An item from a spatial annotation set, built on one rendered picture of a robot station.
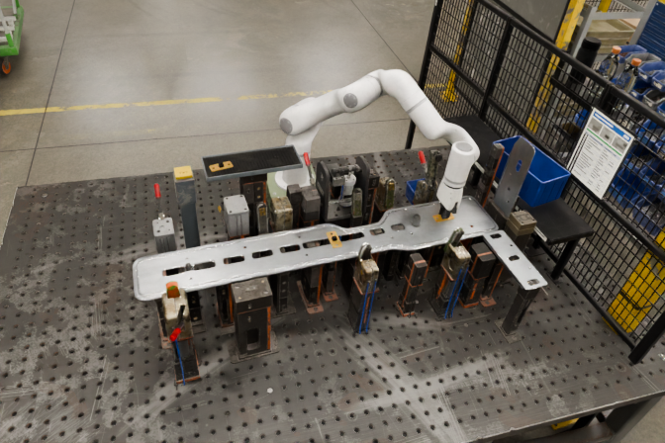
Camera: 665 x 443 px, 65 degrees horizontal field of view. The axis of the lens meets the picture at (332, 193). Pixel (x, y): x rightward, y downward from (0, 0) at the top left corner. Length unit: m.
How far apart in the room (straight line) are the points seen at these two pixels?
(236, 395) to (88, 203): 1.23
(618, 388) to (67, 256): 2.21
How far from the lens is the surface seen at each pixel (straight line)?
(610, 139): 2.18
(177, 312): 1.66
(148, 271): 1.87
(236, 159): 2.03
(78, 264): 2.38
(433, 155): 2.10
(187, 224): 2.13
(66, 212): 2.64
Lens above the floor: 2.36
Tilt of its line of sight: 40 degrees down
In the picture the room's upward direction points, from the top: 6 degrees clockwise
